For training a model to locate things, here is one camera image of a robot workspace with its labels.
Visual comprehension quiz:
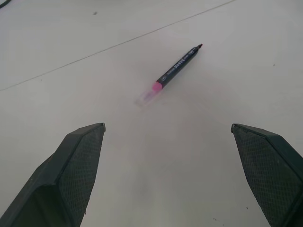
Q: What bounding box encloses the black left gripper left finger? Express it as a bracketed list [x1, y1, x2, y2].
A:
[0, 122, 107, 227]

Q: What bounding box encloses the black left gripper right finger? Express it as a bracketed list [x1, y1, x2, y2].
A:
[231, 123, 303, 227]

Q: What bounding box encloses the black marker pen pink band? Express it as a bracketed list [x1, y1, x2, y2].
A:
[134, 43, 204, 108]

